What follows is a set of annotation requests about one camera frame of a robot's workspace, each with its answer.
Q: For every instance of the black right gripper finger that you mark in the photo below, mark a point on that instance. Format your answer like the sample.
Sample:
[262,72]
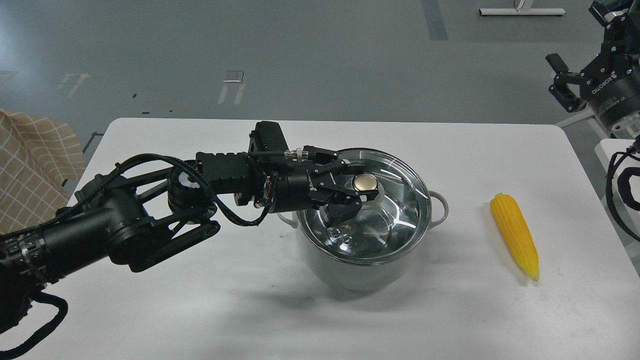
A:
[620,21]
[567,85]

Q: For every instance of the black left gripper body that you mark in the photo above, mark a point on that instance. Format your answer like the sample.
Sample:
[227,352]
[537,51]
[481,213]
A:
[283,193]

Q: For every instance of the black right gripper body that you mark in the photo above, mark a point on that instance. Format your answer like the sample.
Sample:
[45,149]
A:
[613,92]

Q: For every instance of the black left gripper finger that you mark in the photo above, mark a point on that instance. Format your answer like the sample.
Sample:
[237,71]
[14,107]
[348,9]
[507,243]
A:
[331,171]
[335,213]

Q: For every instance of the glass pot lid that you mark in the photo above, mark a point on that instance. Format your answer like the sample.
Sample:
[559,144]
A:
[386,232]

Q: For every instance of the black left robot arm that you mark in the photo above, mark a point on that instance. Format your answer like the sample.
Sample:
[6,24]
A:
[152,207]

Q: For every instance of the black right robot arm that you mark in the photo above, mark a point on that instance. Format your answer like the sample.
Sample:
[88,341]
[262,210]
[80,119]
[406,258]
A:
[610,87]

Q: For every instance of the grey steel cooking pot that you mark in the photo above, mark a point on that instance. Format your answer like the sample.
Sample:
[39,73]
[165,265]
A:
[362,277]

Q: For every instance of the yellow toy corn cob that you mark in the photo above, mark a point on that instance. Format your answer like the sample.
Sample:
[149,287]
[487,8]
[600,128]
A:
[516,234]

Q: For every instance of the white side table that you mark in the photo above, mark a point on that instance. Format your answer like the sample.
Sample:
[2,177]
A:
[624,155]

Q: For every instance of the white stand base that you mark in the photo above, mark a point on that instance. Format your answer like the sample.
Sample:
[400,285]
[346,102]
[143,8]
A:
[522,8]

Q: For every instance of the beige checkered cloth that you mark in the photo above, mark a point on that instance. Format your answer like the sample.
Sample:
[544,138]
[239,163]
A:
[37,154]

